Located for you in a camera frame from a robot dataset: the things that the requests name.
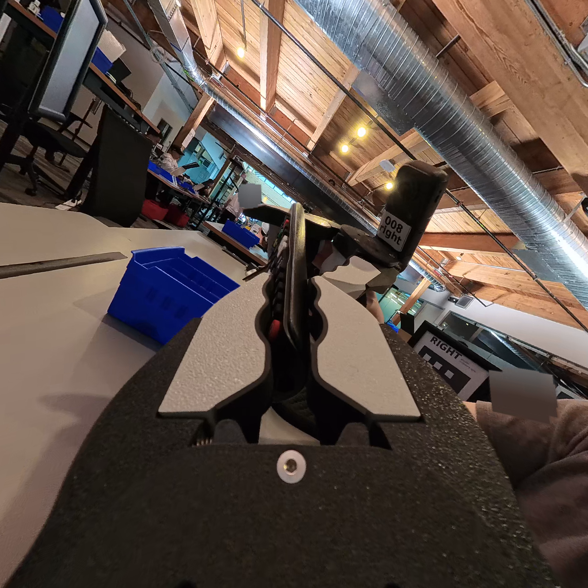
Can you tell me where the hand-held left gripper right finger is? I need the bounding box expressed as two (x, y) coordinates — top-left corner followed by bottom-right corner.
(310, 276), (424, 424)

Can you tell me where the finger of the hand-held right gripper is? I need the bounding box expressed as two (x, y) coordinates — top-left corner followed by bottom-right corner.
(243, 204), (295, 227)
(321, 255), (382, 299)

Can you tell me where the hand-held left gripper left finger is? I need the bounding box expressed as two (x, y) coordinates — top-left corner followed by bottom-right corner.
(156, 274), (274, 421)

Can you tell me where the black remote control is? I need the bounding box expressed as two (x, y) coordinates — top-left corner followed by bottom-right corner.
(264, 202), (309, 400)

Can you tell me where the blue plastic bin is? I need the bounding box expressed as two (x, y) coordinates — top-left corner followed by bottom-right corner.
(107, 247), (240, 345)

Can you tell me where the small blue storage bin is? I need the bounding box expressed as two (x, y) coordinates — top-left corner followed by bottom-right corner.
(223, 220), (260, 249)

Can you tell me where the framed marker sign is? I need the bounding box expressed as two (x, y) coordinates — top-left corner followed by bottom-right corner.
(408, 321), (501, 401)

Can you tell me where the row of blue bins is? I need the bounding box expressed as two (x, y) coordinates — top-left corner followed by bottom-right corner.
(147, 161), (198, 194)

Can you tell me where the black wheeled office chair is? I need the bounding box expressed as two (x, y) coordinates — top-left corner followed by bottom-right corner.
(0, 119), (88, 196)

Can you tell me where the black framed monitor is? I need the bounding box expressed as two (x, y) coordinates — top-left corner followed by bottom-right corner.
(28, 0), (108, 122)

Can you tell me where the large silver ventilation duct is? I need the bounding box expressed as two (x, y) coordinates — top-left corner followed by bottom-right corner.
(294, 0), (588, 308)

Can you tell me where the rectangular metal duct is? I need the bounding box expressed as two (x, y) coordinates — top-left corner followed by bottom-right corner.
(147, 0), (194, 70)

